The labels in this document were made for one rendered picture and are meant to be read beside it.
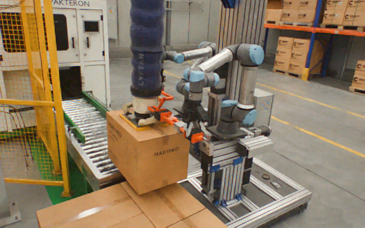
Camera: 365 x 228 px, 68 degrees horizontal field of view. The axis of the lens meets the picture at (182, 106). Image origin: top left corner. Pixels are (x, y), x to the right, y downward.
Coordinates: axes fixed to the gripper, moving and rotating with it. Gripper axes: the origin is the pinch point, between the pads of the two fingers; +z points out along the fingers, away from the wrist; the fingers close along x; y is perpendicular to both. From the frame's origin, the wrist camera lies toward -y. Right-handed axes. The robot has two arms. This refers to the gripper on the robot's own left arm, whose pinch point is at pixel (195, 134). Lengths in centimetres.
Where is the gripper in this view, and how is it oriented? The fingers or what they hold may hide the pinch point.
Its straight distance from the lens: 153.5
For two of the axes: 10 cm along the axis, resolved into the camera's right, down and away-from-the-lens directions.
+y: -5.6, -2.8, 7.8
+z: -0.5, 9.5, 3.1
